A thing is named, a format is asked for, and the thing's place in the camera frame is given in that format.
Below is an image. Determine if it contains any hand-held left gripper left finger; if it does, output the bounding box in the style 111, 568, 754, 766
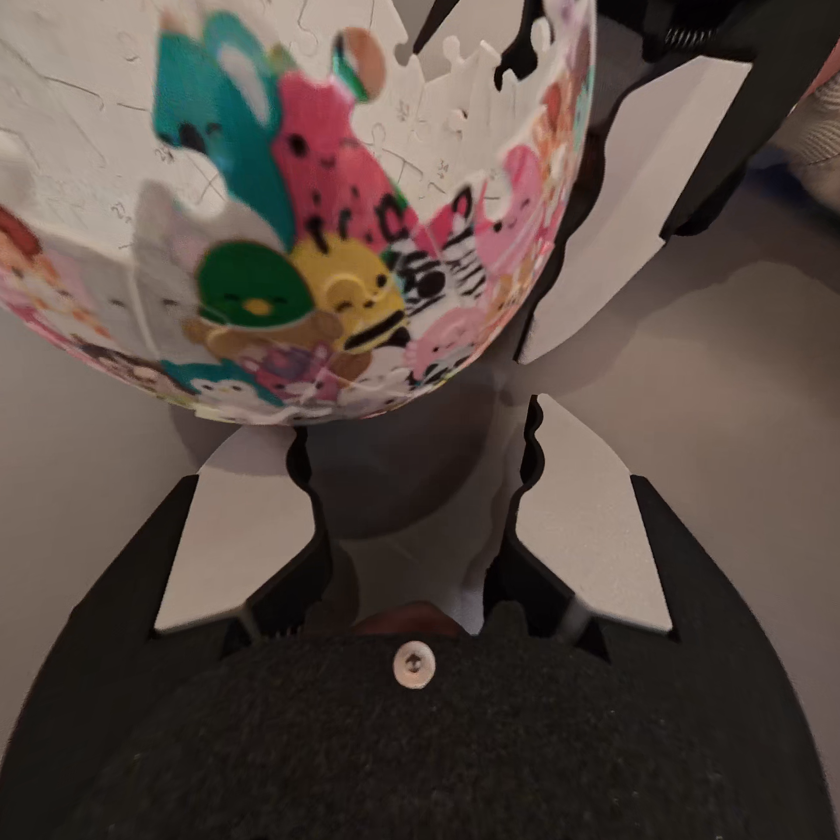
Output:
152, 427, 332, 641

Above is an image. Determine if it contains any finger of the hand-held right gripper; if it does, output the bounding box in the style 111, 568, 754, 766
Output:
512, 56, 756, 366
412, 0, 549, 91

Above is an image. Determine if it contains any colourful puzzle ball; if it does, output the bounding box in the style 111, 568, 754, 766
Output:
0, 0, 597, 427

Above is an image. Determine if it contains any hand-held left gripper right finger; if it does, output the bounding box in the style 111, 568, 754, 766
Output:
482, 394, 673, 641

